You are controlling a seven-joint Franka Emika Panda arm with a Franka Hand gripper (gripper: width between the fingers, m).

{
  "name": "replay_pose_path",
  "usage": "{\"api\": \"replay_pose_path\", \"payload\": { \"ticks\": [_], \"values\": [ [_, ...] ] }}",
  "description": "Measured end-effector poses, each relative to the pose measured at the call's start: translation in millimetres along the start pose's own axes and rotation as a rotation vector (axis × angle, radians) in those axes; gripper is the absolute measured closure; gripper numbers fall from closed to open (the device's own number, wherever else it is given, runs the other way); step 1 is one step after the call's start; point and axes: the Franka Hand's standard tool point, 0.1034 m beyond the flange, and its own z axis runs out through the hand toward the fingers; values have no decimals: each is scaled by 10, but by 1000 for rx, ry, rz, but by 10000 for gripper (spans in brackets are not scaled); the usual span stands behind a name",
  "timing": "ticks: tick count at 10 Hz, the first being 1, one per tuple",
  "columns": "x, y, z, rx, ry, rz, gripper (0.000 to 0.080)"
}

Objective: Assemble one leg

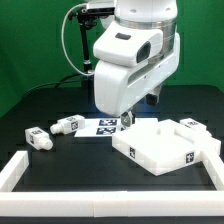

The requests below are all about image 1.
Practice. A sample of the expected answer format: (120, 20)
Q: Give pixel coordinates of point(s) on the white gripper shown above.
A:
(118, 88)

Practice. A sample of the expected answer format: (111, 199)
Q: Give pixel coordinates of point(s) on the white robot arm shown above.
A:
(144, 15)

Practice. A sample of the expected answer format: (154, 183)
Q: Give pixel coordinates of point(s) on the white marker sheet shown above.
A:
(105, 127)

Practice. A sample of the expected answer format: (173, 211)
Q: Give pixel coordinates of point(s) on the white U-shaped fence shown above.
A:
(100, 204)

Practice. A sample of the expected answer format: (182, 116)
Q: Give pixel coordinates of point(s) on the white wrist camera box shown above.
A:
(126, 46)

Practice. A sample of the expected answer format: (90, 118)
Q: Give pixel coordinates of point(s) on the black camera stand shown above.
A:
(87, 20)

